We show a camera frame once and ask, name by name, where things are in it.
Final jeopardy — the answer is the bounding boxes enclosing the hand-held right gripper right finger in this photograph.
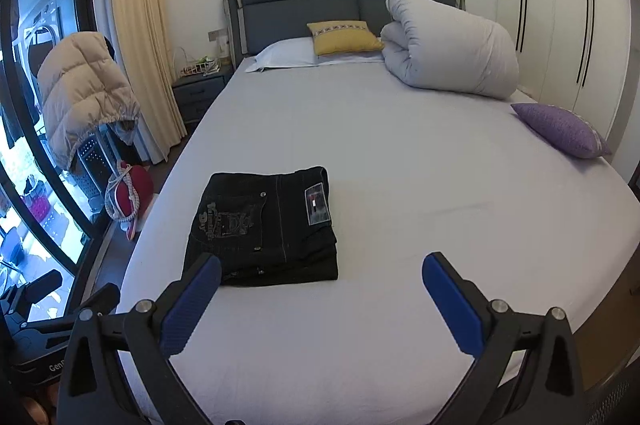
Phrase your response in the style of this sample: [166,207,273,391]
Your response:
[421,251,586,425]

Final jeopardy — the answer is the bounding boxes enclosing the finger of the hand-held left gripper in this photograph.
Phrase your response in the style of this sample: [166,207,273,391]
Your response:
[75,283,122,318]

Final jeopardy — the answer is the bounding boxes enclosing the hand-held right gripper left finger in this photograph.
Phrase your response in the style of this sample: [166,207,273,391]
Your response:
[57,252,223,425]

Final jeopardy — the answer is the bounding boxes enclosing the black denim pants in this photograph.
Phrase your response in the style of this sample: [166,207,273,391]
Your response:
[182,166,340,288]

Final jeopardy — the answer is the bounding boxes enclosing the perforated metal chair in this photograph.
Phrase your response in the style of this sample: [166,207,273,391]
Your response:
[72,125,118,208]

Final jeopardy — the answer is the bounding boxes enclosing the bed with white sheet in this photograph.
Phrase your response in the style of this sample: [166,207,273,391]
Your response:
[117,37,640,425]

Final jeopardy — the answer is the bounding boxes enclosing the dark mesh chair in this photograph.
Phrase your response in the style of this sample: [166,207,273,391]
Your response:
[582,372,640,425]

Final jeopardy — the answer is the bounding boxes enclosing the grey nightstand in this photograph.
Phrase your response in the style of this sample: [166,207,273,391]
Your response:
[171,69,234,126]

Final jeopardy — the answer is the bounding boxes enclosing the beige puffer jacket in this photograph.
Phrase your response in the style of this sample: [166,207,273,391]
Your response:
[37,32,140,170]

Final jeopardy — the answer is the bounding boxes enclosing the purple pillow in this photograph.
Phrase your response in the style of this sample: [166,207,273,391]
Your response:
[511,102,612,160]

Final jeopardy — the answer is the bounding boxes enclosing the rolled white duvet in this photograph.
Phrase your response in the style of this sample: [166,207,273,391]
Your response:
[381,0,521,100]

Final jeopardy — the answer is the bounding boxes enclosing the white pillow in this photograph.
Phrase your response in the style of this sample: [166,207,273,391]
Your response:
[245,37,386,73]

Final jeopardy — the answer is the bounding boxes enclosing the beige curtain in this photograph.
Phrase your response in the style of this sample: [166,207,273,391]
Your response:
[110,0,188,163]

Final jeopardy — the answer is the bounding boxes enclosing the yellow pillow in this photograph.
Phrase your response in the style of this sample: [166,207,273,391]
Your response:
[306,21,385,57]

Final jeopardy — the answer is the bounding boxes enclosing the grey padded headboard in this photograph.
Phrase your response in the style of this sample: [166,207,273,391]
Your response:
[222,0,467,68]

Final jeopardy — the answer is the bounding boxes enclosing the white wardrobe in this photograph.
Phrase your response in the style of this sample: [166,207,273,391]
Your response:
[492,0,633,146]

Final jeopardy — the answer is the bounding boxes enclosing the red bag with cord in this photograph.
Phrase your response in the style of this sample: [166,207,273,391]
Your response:
[104,160,157,241]

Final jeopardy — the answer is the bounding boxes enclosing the wire basket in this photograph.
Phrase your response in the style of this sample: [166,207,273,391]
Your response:
[180,47,221,76]

